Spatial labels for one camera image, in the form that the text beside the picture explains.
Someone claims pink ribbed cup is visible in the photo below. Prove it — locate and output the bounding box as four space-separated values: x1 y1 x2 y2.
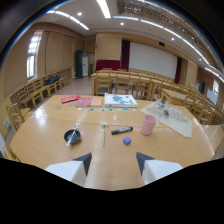
140 114 158 136

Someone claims black round dish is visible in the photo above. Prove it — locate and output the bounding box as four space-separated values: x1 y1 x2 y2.
63 128 82 144

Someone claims white plastic spoon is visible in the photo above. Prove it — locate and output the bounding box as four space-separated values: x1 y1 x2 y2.
65 123 80 148

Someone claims beige paper sheet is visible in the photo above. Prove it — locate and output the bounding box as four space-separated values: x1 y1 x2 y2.
140 101 194 139

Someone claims black marker pen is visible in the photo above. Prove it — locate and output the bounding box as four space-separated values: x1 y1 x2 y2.
110 126 134 136

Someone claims white artificial flower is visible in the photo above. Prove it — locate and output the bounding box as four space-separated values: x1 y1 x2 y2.
99 120 110 149

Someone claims clear plastic bag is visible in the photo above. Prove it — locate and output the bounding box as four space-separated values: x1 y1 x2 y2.
150 100 184 120

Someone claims pink book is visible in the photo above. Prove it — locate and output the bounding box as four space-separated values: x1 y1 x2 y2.
75 96 93 108

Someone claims red packet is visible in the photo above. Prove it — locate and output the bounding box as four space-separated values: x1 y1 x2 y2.
60 94 82 104

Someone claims orange book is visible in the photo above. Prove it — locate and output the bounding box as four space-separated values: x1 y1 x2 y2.
89 96 104 108

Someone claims small wooden desk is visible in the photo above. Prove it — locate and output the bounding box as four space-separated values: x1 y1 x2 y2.
160 87 188 107

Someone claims wooden chair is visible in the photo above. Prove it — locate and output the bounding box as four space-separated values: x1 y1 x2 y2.
131 73 153 101
5 101 32 132
114 71 131 95
94 70 113 97
25 79 46 108

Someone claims white printed book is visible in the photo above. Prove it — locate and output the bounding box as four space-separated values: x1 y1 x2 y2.
104 92 139 109

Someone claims black bag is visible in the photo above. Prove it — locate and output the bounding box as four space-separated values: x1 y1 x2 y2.
44 75 62 86

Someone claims black tall cabinet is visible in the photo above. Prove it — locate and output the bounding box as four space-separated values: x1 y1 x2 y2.
74 49 84 80

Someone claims white projection screen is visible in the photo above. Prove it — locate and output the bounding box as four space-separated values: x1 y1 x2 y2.
128 41 179 80

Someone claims dark red podium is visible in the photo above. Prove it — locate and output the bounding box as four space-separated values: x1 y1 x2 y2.
95 59 121 73

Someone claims dark red curtain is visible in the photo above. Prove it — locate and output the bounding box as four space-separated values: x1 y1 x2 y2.
120 39 131 72

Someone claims window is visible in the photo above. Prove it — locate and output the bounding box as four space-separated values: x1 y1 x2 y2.
26 31 43 81

